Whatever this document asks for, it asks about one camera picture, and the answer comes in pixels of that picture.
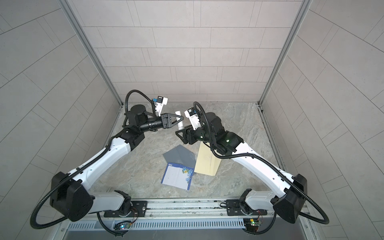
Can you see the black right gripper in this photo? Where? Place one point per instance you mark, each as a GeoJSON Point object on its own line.
{"type": "Point", "coordinates": [188, 130]}

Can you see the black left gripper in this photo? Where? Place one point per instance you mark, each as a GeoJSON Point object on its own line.
{"type": "Point", "coordinates": [166, 125]}

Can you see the cream yellow envelope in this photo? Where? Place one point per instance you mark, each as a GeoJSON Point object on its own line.
{"type": "Point", "coordinates": [206, 163]}

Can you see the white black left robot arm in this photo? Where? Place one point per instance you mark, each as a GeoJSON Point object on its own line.
{"type": "Point", "coordinates": [71, 196]}

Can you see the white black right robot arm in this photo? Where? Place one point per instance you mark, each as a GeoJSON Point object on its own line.
{"type": "Point", "coordinates": [288, 193]}

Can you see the grey envelope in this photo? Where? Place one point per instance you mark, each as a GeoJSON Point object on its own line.
{"type": "Point", "coordinates": [180, 155]}

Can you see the blue floral notepad card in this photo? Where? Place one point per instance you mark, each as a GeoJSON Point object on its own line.
{"type": "Point", "coordinates": [179, 176]}

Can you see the left green circuit board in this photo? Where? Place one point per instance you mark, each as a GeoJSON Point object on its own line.
{"type": "Point", "coordinates": [123, 226]}

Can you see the green circuit board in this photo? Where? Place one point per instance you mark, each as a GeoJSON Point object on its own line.
{"type": "Point", "coordinates": [252, 225]}
{"type": "Point", "coordinates": [123, 226]}

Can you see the right green circuit board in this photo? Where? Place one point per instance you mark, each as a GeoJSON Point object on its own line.
{"type": "Point", "coordinates": [252, 225]}

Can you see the metal corner profile left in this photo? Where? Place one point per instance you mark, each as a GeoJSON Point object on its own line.
{"type": "Point", "coordinates": [68, 12]}

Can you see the metal corner profile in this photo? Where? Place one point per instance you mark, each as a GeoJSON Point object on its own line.
{"type": "Point", "coordinates": [68, 12]}
{"type": "Point", "coordinates": [305, 5]}

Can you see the metal corner profile right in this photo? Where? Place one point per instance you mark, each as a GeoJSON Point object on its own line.
{"type": "Point", "coordinates": [305, 5]}

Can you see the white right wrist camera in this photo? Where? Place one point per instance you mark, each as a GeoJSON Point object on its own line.
{"type": "Point", "coordinates": [193, 117]}

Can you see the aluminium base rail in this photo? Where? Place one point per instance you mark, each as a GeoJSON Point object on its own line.
{"type": "Point", "coordinates": [178, 214]}

